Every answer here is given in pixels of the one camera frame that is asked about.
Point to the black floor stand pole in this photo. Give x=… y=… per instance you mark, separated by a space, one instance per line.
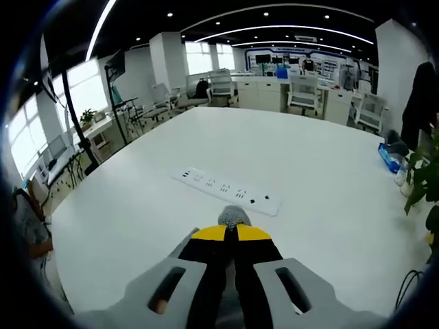
x=77 y=120

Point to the white cabinet counter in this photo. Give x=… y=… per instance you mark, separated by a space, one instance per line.
x=260 y=92

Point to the blue tissue packet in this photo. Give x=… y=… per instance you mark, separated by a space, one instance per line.
x=391 y=159

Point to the potted green plant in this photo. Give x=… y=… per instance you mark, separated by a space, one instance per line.
x=427 y=178

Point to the grey towel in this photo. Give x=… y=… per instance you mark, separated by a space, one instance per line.
x=233 y=216

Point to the black backpack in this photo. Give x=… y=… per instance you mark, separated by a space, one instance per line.
x=201 y=89

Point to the white side desk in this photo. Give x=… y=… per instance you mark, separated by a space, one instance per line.
x=99 y=127

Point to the black display on stand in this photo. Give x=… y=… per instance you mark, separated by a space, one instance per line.
x=116 y=63

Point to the blue box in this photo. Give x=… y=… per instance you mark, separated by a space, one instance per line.
x=282 y=72

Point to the small potted plant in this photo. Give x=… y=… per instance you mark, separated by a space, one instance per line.
x=88 y=118

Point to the white power strip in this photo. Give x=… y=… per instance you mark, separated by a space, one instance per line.
x=226 y=188

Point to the grey cloth bundle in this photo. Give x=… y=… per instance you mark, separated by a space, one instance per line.
x=394 y=142

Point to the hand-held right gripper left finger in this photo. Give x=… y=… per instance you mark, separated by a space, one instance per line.
x=202 y=260

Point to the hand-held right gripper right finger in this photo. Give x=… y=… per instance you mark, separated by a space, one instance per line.
x=260 y=253

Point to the black desktop monitor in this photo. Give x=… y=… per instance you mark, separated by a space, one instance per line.
x=262 y=59

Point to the person's right hand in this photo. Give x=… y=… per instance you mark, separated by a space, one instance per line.
x=160 y=306

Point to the white office chair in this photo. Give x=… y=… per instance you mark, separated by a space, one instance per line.
x=222 y=84
x=370 y=109
x=303 y=92
x=163 y=96

